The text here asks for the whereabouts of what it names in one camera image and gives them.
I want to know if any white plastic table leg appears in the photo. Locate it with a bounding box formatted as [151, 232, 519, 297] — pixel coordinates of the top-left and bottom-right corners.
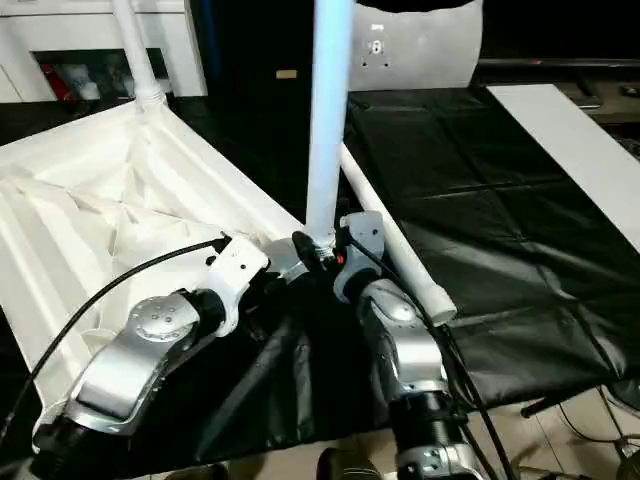
[303, 0, 360, 260]
[339, 149, 458, 329]
[109, 0, 170, 110]

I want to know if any white plastic table top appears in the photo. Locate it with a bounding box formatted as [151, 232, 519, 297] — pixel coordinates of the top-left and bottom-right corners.
[0, 97, 306, 446]

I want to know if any black work mat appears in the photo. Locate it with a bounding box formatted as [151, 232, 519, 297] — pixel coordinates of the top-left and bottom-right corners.
[0, 82, 640, 464]

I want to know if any dark left robot foot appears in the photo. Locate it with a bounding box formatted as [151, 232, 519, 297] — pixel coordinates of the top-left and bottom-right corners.
[189, 462, 231, 480]

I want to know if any dark robot foot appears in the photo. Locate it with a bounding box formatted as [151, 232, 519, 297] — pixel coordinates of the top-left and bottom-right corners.
[189, 462, 231, 480]
[319, 447, 381, 480]

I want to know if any dark right robot foot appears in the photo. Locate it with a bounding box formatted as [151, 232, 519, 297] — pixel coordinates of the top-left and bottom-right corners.
[319, 447, 381, 480]

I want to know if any white glass-door cabinet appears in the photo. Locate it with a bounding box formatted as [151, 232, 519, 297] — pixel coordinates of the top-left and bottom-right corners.
[0, 0, 209, 106]

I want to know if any black tripod leg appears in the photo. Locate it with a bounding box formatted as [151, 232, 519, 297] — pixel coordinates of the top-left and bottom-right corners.
[519, 394, 561, 419]

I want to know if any black bar with red mark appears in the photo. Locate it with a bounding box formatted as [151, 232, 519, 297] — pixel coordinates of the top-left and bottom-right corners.
[474, 58, 640, 69]

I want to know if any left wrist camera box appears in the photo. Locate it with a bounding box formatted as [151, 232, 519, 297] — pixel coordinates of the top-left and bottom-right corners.
[204, 234, 271, 337]

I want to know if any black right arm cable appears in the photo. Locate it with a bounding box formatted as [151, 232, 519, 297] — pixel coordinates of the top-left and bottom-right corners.
[344, 227, 516, 480]

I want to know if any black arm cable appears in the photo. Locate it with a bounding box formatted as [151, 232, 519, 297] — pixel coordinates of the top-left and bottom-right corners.
[0, 234, 234, 436]
[344, 227, 516, 480]

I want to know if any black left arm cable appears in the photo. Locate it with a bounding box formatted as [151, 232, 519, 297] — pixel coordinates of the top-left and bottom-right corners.
[0, 234, 234, 436]

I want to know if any thin black floor cable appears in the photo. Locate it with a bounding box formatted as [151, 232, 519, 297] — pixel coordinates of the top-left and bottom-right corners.
[559, 384, 640, 446]

